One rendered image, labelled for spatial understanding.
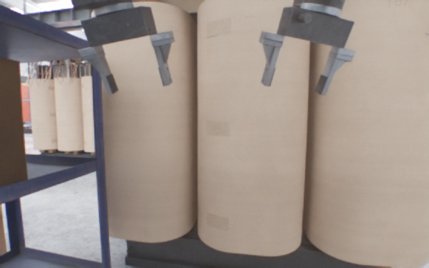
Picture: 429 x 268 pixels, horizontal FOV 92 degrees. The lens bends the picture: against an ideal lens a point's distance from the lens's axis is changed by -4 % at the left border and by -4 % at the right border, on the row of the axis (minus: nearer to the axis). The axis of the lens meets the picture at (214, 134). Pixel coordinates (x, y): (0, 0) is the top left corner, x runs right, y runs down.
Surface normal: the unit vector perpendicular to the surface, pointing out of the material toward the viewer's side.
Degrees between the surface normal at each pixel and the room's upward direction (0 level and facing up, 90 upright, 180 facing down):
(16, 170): 90
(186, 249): 90
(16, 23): 90
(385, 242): 90
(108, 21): 114
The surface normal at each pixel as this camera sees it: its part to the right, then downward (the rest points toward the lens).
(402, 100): -0.18, 0.09
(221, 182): -0.41, 0.08
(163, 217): 0.36, 0.09
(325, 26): 0.10, 0.48
